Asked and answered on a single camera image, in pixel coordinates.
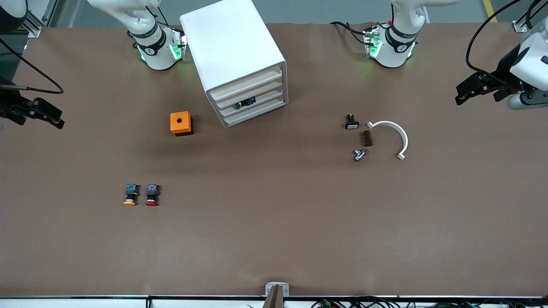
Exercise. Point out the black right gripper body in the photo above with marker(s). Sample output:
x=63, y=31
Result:
x=9, y=107

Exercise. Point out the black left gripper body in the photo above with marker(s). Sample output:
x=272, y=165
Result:
x=506, y=68

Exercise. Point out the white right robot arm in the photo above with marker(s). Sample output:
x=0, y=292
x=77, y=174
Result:
x=152, y=45

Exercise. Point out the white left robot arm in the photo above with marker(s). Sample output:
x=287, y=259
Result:
x=396, y=47

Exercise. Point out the brown terminal block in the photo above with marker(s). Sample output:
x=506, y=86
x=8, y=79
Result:
x=367, y=138

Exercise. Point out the small silver metal connector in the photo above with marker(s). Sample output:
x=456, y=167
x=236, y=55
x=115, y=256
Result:
x=360, y=154

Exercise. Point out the small blue electronic module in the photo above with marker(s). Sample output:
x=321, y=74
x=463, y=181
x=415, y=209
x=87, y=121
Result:
x=245, y=103

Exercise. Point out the brown table mat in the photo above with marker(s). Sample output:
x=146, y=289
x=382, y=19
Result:
x=274, y=222

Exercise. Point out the aluminium frame profile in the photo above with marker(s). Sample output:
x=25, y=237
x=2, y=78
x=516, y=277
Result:
x=524, y=23
x=36, y=23

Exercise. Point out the white curved plastic bracket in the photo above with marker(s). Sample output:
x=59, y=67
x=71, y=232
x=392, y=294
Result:
x=400, y=131

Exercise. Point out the yellow push button switch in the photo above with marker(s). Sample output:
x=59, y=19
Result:
x=131, y=194

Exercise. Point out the black white rectangular switch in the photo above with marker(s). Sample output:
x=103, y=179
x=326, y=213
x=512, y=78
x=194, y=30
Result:
x=352, y=122

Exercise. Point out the orange button enclosure box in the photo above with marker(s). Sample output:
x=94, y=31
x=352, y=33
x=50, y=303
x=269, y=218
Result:
x=180, y=122

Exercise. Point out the red push button switch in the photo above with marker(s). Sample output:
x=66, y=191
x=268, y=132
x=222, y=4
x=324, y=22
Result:
x=152, y=194

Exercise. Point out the black table edge rail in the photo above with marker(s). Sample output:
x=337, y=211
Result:
x=128, y=297

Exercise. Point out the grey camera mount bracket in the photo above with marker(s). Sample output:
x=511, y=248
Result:
x=277, y=289

